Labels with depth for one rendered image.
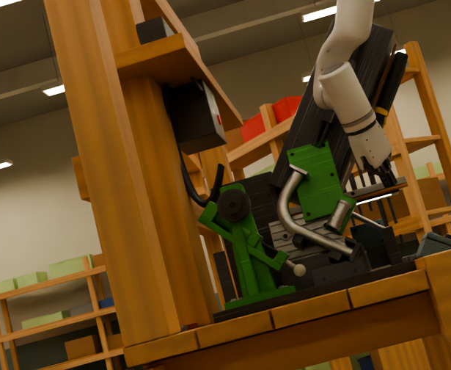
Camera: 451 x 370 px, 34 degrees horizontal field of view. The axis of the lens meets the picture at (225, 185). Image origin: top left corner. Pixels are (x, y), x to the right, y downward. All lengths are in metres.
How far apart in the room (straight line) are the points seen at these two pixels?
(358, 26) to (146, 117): 0.55
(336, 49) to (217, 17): 7.77
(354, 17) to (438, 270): 0.72
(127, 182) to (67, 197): 10.25
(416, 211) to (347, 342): 3.24
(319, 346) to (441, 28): 10.59
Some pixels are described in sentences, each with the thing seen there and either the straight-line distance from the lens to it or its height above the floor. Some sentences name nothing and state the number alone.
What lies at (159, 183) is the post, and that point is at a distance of 1.79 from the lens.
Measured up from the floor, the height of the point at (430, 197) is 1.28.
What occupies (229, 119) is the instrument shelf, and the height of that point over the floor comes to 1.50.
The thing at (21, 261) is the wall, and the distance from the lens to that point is 11.80.
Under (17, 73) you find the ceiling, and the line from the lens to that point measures 10.01.
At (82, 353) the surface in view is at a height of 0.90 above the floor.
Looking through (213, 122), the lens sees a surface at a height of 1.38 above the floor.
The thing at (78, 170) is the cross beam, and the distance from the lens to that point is 1.55.
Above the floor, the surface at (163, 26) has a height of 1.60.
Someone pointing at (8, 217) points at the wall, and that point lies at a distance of 11.94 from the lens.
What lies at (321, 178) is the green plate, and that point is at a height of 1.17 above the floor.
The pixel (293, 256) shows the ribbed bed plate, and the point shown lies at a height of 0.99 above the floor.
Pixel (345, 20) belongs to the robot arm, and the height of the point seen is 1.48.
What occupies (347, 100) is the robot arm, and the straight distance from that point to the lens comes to 1.81.
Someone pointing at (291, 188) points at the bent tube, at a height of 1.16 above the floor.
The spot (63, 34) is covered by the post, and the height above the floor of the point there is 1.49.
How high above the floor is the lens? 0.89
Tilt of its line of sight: 10 degrees up
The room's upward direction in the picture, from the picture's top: 15 degrees counter-clockwise
